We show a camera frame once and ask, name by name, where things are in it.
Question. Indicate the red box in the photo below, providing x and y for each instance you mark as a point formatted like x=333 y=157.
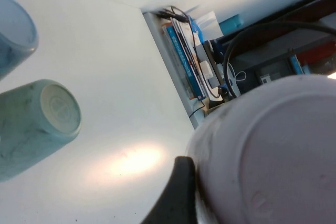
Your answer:
x=317 y=52

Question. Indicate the grey shelf panel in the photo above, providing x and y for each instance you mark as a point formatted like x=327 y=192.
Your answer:
x=168 y=64

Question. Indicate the green marbled plastic cup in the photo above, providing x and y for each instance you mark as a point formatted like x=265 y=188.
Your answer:
x=31 y=129

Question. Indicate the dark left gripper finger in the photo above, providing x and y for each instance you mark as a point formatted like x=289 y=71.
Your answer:
x=181 y=195

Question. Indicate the teal box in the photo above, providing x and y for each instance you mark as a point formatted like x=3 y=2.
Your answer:
x=231 y=24

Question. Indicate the white power adapter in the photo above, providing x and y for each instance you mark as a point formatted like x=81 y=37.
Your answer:
x=206 y=69

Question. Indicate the pink marbled plastic cup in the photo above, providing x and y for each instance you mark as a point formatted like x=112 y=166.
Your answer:
x=275 y=155

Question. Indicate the clear plastic sheet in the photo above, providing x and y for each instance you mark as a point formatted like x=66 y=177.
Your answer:
x=210 y=24

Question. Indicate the grey device box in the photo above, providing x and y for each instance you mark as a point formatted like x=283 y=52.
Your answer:
x=273 y=72

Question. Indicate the blue marbled plastic cup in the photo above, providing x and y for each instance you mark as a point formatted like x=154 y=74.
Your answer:
x=15 y=32

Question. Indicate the blue book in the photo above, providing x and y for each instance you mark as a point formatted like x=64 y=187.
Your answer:
x=181 y=56

